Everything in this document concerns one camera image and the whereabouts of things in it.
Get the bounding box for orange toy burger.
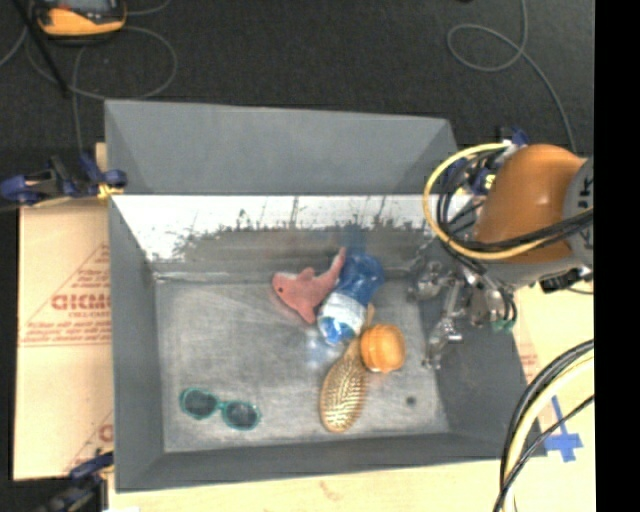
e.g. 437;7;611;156
359;322;408;376

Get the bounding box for brown cardboard board red print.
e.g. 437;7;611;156
11;198;116;482

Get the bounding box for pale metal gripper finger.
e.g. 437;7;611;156
422;319;465;371
406;258;458;303

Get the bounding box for clear plastic bottle blue label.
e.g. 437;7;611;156
304;251;387;367

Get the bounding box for teal sunglasses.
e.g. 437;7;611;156
178;386;263;432

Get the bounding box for pink toy fish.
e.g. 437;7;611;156
270;246;349;326

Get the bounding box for black cylinder on white bracket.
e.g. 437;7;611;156
537;265;594;295

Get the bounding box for grey metal bin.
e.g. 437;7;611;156
103;99;547;492

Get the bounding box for gold hairbrush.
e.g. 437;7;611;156
318;304;377;435

